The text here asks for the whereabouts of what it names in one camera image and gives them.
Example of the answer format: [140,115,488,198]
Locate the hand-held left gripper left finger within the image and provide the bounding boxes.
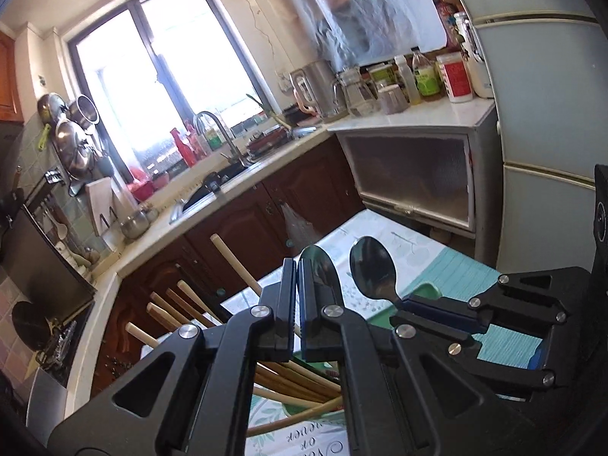
[47,257,298,456]

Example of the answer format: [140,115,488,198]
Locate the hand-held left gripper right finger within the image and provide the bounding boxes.
[297,263,542,456]

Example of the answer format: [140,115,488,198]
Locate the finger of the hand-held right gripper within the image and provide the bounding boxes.
[389,312,573,402]
[401,266,592,339]

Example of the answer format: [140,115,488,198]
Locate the green plastic utensil holder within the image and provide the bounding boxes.
[328,282,443,376]

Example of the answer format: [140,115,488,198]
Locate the metal spoon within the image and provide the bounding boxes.
[298,245,340,317]
[349,236,404,306]

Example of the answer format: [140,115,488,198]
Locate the teal white printed tablecloth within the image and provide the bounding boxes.
[223,209,547,456]

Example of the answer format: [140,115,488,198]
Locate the hanging plastic bag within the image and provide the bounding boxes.
[280,202,324,252]

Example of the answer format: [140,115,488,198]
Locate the brown wooden kitchen cabinets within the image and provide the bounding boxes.
[90,135,366,395]

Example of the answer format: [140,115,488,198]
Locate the grey refrigerator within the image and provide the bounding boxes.
[468,5,608,276]

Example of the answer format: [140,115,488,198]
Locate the frosted glass door cabinet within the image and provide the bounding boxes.
[328,100,497,241]

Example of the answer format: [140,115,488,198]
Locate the white kitchen countertop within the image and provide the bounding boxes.
[64,119,333,419]

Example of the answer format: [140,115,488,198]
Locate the steel kitchen sink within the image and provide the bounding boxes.
[168,159,267,224]

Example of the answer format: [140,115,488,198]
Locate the black frying pan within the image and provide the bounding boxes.
[202,161,252,193]

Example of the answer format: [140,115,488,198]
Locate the stack of dishes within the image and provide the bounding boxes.
[247,128,293,157]

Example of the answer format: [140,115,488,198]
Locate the pink plastic basin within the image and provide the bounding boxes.
[128,178,157,203]

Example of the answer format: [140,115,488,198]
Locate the red bottle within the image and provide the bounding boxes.
[170,127,195,168]

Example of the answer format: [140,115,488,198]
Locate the pink bottle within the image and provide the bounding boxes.
[187,123,210,157]

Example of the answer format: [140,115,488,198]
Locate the steel sink faucet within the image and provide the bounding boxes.
[195,111,245,167]

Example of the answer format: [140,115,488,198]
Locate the dark bowl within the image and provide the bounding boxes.
[282,107,314,127]

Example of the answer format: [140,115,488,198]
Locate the white container red label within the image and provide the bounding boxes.
[434,52,475,104]

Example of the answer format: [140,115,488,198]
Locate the white cutting board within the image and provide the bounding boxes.
[85,176,127,238]

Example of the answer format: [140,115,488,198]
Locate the grey cup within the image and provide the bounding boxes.
[377,84,410,116]

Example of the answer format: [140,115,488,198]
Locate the black gas stove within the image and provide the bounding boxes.
[35,304,96,376]

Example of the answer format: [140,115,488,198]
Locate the clear plastic bottle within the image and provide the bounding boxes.
[394,54,423,105]

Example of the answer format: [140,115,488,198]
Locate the oil bottle green label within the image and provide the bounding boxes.
[411,46,445,103]

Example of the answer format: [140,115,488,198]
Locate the glass pitcher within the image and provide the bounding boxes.
[332,67,376,117]

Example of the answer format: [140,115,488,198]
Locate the steel electric kettle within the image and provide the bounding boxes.
[290,61,340,122]

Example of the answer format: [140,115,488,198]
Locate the green jar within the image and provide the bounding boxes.
[369,64,399,91]

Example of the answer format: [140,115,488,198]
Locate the white hanging ladle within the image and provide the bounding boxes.
[47,209,70,241]

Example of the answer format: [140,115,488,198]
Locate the stainless steel panel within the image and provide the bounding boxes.
[26,368,67,433]

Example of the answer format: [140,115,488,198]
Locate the black round lid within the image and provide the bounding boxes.
[12,301,53,350]

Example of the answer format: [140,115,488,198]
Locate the hanging steel pot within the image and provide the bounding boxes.
[37,92,67,127]
[54,119,103,181]
[66,95,100,129]

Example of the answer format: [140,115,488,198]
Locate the kitchen window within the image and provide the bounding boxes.
[66,0,281,181]

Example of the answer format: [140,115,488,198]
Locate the translucent plastic sheet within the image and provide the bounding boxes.
[292,0,450,70]

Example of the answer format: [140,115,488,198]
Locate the wooden wall cabinet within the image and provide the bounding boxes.
[0,28,24,124]

